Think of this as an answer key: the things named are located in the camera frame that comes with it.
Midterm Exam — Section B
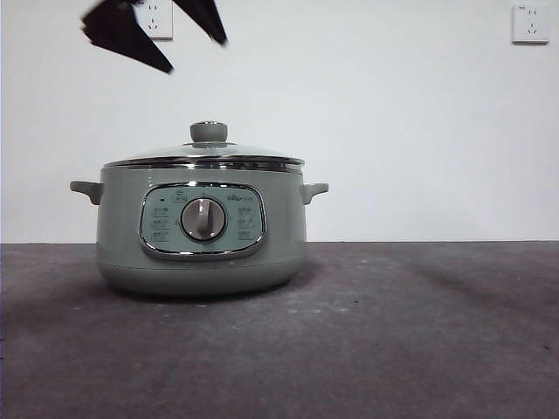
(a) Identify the glass lid with green knob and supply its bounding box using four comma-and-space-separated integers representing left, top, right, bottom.
103, 120, 306, 169

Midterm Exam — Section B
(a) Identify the pale green electric pot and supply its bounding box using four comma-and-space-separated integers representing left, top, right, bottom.
69, 163, 329, 299

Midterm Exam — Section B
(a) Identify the white wall socket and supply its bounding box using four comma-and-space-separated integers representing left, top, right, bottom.
134, 0, 175, 42
511, 4, 550, 45

